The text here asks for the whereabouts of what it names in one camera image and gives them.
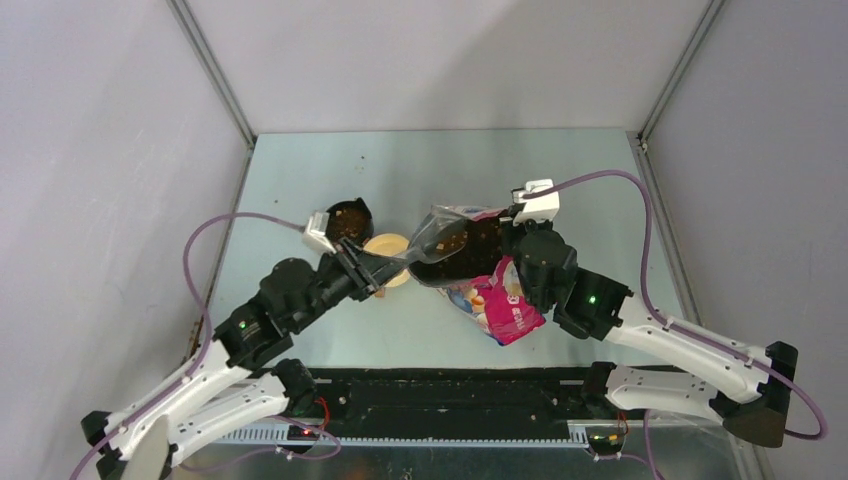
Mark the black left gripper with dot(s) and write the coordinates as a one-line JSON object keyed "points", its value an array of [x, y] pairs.
{"points": [[367, 271]]}

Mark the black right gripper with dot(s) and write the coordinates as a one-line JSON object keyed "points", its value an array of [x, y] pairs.
{"points": [[511, 231]]}

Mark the pink blue cat food bag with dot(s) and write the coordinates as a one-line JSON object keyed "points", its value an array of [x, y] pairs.
{"points": [[497, 303]]}

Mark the translucent plastic scoop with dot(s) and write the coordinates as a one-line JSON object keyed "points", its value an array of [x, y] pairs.
{"points": [[436, 243]]}

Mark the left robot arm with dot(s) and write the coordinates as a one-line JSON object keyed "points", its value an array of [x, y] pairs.
{"points": [[238, 375]]}

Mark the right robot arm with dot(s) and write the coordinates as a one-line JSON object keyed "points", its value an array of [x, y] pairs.
{"points": [[742, 387]]}

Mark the cream cat-shaped pet bowl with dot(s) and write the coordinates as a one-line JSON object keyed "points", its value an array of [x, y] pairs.
{"points": [[389, 245]]}

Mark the brown pet food kibble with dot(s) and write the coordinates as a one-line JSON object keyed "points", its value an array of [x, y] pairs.
{"points": [[473, 252]]}

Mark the black cat-shaped pet bowl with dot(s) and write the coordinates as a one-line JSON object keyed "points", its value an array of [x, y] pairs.
{"points": [[351, 219]]}

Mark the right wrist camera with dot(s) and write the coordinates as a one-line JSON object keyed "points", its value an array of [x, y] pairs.
{"points": [[535, 201]]}

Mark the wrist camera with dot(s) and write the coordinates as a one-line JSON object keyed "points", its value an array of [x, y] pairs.
{"points": [[314, 235], [535, 201]]}

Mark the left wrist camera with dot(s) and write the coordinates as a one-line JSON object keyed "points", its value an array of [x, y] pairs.
{"points": [[314, 235]]}

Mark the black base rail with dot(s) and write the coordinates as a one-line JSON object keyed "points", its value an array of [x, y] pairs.
{"points": [[454, 404]]}

